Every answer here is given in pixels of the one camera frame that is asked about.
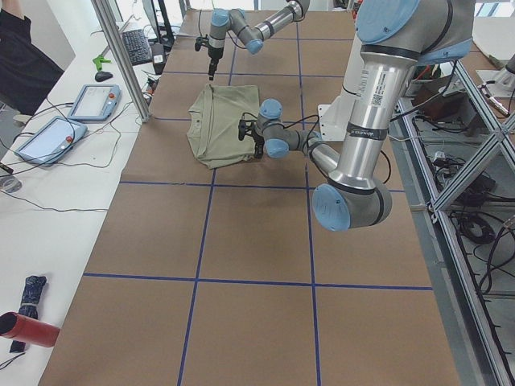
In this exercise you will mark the red cylinder bottle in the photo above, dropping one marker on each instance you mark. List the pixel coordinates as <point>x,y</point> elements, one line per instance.
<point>24,329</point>

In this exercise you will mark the teach pendant tablet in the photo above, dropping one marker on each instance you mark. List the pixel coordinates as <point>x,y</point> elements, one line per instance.
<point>52,141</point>
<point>95,103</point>

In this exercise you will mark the person in black shirt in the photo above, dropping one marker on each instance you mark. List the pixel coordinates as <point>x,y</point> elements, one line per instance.
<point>27,74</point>

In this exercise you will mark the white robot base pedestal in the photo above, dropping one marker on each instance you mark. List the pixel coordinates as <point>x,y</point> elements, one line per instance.
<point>333,118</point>

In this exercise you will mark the black computer mouse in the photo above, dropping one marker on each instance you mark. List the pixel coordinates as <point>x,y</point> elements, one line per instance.
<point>102,76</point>

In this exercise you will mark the aluminium frame rail structure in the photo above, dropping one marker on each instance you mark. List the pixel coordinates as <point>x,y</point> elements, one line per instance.
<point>457,158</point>

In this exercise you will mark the folded dark blue umbrella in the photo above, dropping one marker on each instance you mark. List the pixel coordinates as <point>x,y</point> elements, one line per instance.
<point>28,306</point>

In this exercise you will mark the aluminium frame post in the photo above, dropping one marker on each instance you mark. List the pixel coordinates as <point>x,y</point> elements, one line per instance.
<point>113,37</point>

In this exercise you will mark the black keyboard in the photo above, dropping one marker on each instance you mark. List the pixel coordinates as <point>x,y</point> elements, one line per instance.
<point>137,46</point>

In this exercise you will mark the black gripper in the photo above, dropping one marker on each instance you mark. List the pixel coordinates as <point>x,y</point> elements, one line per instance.
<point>213,55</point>
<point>257,141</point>

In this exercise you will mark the olive green long-sleeve shirt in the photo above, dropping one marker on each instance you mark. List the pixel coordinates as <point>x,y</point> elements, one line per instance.
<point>215,115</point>

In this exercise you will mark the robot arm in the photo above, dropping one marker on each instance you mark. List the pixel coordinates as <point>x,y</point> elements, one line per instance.
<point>396,37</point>
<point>252,38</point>

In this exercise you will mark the near teach pendant tablet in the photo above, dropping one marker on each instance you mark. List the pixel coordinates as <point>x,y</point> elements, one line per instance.
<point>52,141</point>

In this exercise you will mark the far teach pendant tablet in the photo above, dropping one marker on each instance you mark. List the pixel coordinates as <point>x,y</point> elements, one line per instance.
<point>95,103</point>

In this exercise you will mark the green plastic tool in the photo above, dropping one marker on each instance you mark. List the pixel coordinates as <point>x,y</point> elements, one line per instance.
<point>99,61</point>

